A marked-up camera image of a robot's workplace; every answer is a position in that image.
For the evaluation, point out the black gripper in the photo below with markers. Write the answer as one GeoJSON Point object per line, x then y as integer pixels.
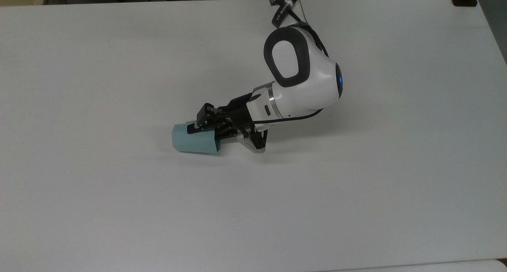
{"type": "Point", "coordinates": [237, 113]}

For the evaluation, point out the light teal faceted cup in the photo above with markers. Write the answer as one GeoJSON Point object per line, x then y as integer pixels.
{"type": "Point", "coordinates": [194, 143]}

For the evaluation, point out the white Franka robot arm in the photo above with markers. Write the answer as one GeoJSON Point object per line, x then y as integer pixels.
{"type": "Point", "coordinates": [311, 86]}

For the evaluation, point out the silver black wrist bracket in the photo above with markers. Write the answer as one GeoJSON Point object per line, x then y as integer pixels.
{"type": "Point", "coordinates": [254, 144]}

